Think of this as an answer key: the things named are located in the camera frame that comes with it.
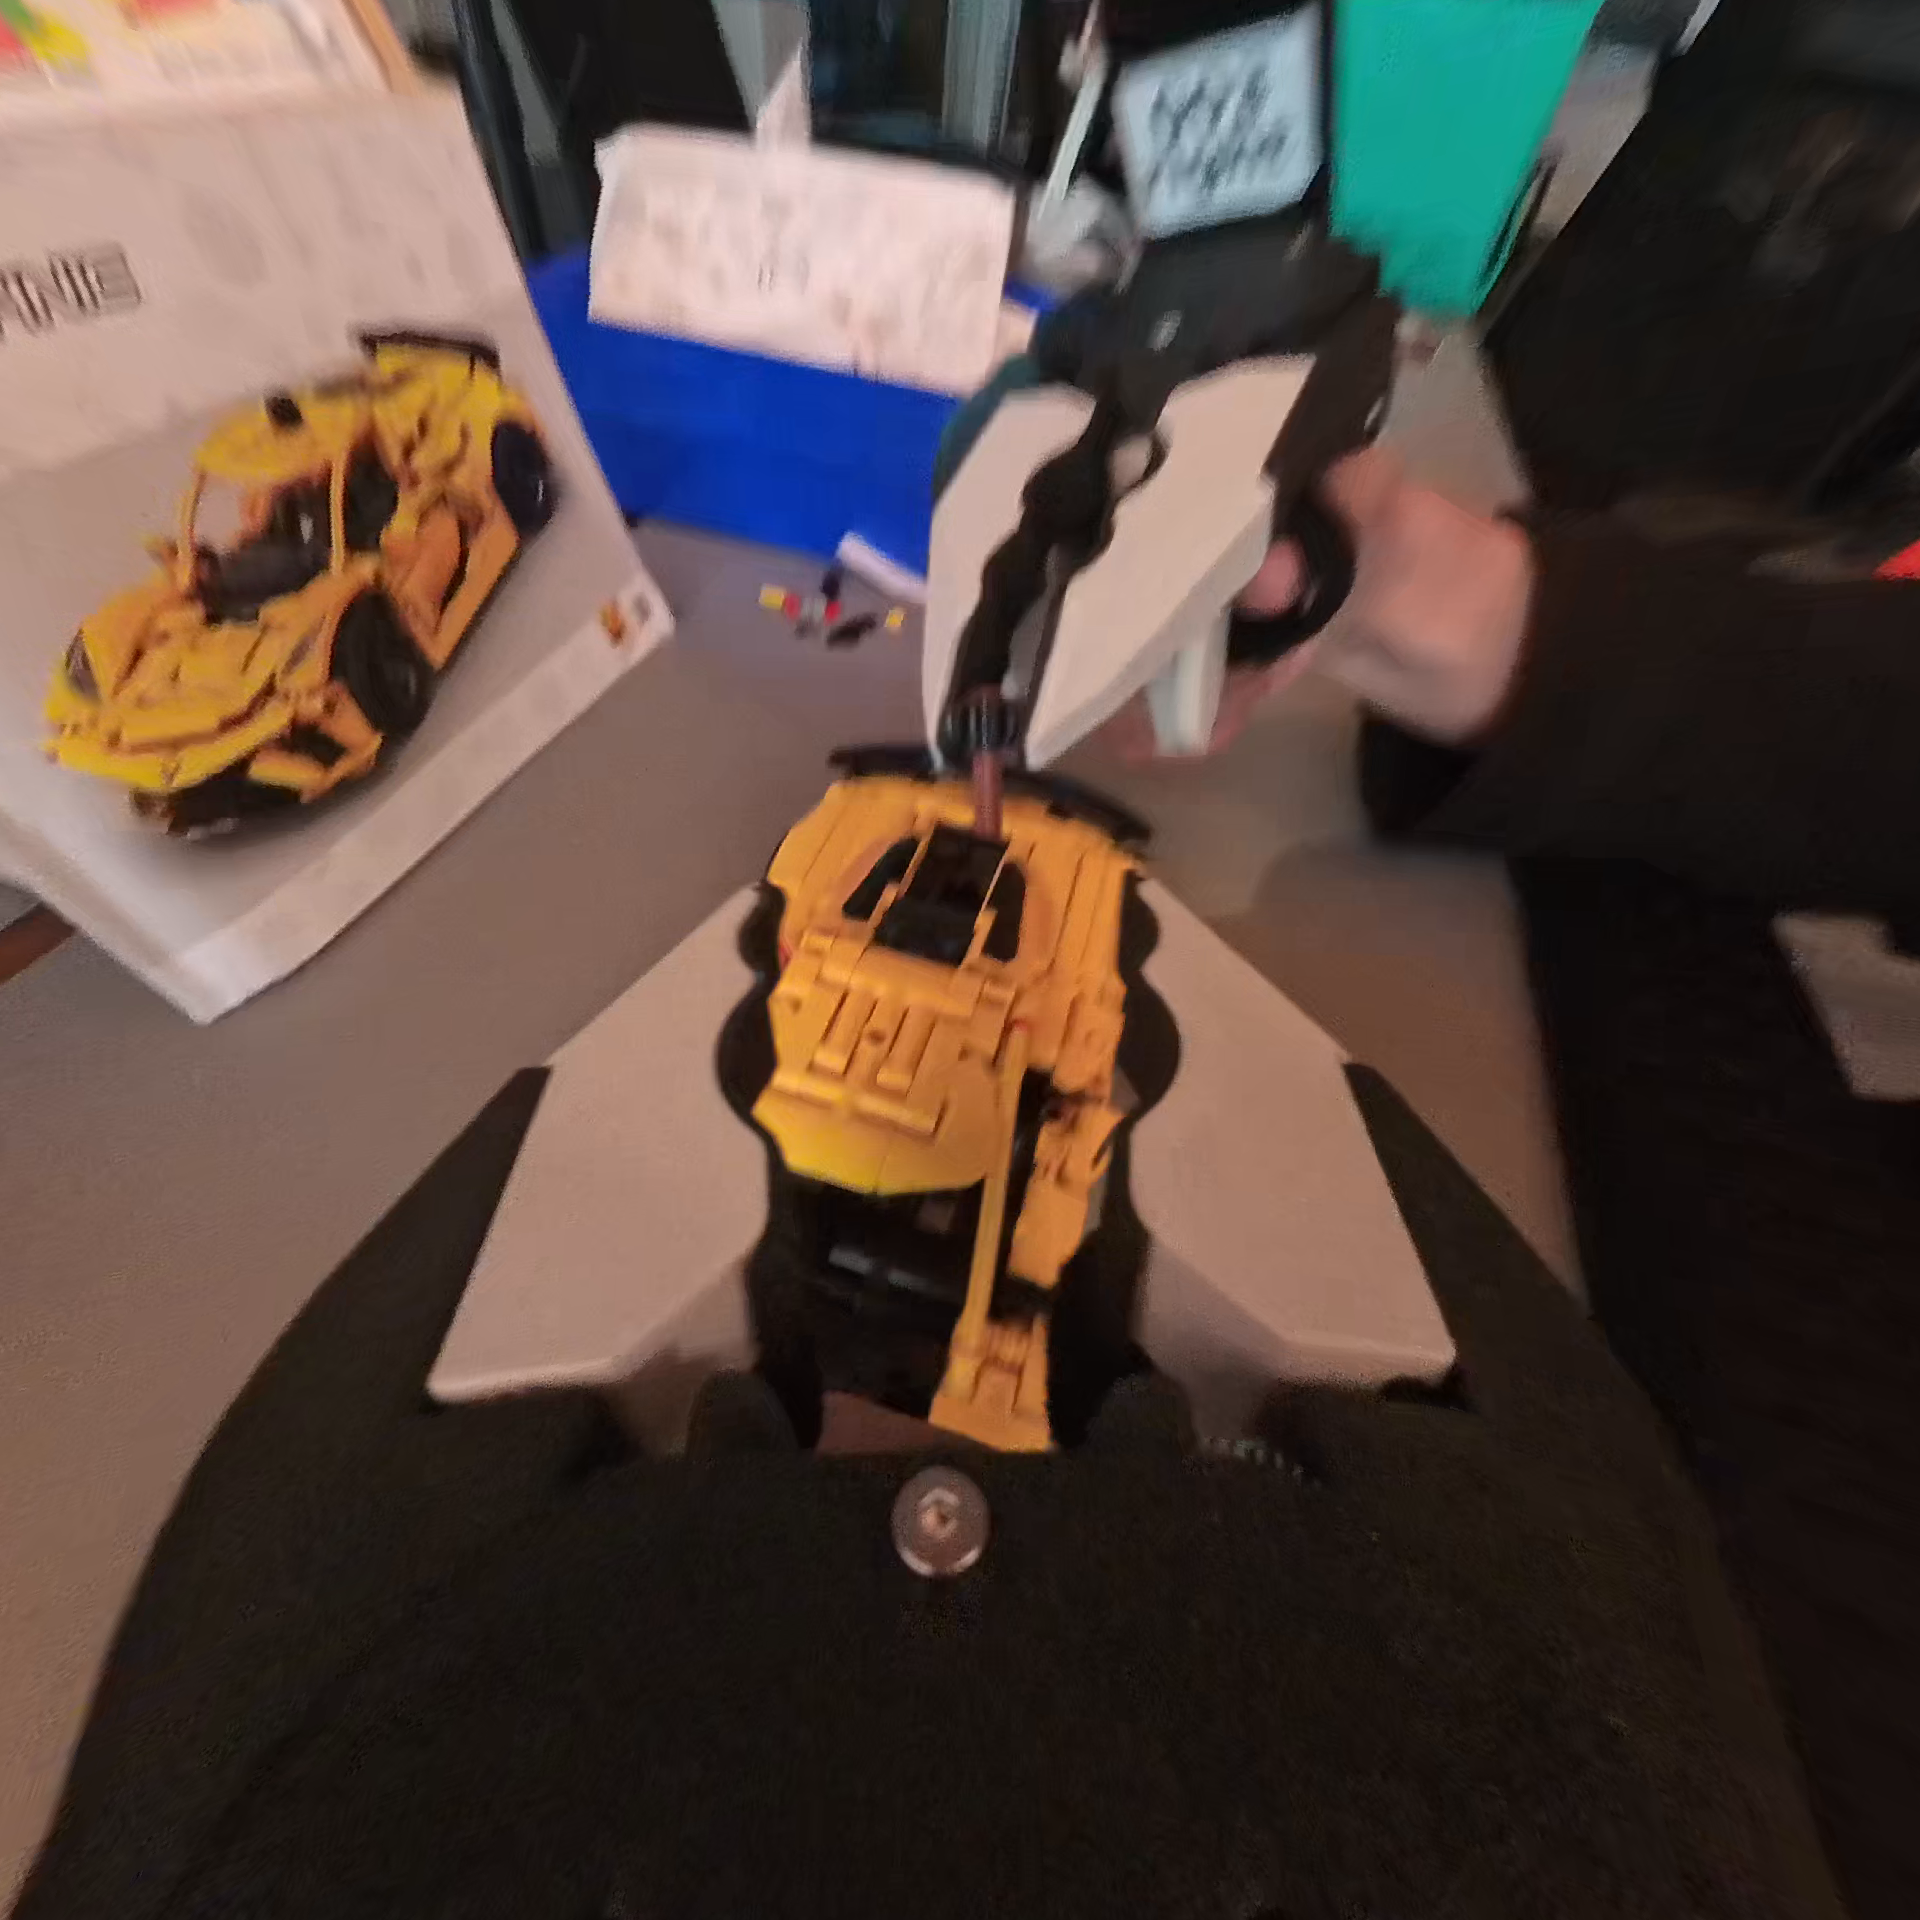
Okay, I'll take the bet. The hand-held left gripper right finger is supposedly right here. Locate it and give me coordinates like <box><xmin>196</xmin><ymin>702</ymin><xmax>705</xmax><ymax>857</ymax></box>
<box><xmin>1080</xmin><ymin>881</ymin><xmax>1458</xmax><ymax>1448</ymax></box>

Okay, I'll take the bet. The grey desk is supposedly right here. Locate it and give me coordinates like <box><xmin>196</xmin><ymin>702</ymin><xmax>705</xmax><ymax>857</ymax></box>
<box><xmin>0</xmin><ymin>517</ymin><xmax>1594</xmax><ymax>1878</ymax></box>

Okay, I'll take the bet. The person's right hand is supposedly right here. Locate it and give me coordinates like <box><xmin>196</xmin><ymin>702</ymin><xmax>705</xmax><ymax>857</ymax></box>
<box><xmin>1199</xmin><ymin>448</ymin><xmax>1533</xmax><ymax>751</ymax></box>

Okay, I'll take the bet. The teal plastic bin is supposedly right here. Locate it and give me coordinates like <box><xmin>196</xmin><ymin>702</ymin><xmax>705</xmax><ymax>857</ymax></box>
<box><xmin>1325</xmin><ymin>0</ymin><xmax>1606</xmax><ymax>317</ymax></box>

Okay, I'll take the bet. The person's right forearm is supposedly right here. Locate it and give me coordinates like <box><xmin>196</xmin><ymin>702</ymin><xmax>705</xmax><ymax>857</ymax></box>
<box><xmin>1359</xmin><ymin>496</ymin><xmax>1920</xmax><ymax>930</ymax></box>

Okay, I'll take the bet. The yellow toy brick car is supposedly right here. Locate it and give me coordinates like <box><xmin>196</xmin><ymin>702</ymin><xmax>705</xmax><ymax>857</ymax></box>
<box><xmin>740</xmin><ymin>743</ymin><xmax>1156</xmax><ymax>1457</ymax></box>

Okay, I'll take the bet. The pile of small loose bricks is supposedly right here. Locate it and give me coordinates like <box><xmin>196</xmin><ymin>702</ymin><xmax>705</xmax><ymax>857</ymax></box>
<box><xmin>759</xmin><ymin>567</ymin><xmax>907</xmax><ymax>644</ymax></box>

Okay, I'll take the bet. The white brick instruction poster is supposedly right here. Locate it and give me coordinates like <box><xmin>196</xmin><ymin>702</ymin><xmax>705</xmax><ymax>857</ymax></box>
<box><xmin>0</xmin><ymin>0</ymin><xmax>422</xmax><ymax>99</ymax></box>

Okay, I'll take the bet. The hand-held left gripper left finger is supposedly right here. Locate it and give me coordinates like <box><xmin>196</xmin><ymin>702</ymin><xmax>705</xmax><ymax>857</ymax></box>
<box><xmin>427</xmin><ymin>884</ymin><xmax>819</xmax><ymax>1452</ymax></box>

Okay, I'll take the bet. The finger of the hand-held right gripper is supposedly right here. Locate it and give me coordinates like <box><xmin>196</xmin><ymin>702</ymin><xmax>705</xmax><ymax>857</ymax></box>
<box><xmin>1010</xmin><ymin>357</ymin><xmax>1325</xmax><ymax>770</ymax></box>
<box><xmin>919</xmin><ymin>382</ymin><xmax>1120</xmax><ymax>769</ymax></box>

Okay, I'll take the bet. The person's black fleece-lined jacket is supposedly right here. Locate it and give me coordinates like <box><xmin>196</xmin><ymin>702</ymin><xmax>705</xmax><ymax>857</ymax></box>
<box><xmin>1514</xmin><ymin>838</ymin><xmax>1920</xmax><ymax>1920</ymax></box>

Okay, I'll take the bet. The white car instruction booklet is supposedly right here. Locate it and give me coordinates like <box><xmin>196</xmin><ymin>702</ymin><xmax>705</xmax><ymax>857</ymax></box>
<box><xmin>0</xmin><ymin>83</ymin><xmax>677</xmax><ymax>1025</ymax></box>

